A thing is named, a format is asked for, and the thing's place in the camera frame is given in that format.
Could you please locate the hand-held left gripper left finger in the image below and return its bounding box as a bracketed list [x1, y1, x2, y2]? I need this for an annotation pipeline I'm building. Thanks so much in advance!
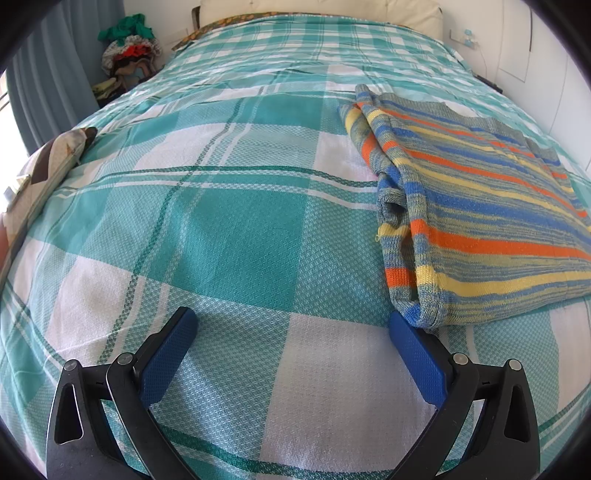
[45, 307, 199, 480]

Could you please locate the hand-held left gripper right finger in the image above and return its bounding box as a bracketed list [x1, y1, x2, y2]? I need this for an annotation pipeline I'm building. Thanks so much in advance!
[389, 313, 541, 480]

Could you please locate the striped knit sweater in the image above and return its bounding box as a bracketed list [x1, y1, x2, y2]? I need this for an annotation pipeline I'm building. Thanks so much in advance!
[338, 84, 591, 330]

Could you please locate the pile of mixed clothes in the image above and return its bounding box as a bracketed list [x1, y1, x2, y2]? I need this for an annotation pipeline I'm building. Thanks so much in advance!
[92, 14, 163, 100]

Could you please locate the teal plaid bed blanket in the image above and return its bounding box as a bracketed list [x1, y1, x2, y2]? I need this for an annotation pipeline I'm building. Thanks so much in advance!
[0, 16, 591, 480]

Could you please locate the zigzag patterned pillow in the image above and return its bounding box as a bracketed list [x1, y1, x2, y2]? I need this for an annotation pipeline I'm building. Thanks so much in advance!
[0, 127, 99, 278]

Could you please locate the blue-grey curtain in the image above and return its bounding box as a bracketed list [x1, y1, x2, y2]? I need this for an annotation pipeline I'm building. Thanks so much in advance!
[4, 14, 103, 158]

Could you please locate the cream padded headboard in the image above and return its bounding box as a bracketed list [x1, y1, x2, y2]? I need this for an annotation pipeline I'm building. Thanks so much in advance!
[199, 0, 444, 40]

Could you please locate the white charger cable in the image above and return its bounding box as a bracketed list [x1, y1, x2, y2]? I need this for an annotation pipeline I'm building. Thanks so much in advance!
[475, 44, 491, 80]

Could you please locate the white wall socket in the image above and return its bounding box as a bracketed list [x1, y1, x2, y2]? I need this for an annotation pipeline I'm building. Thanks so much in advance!
[450, 28, 479, 48]

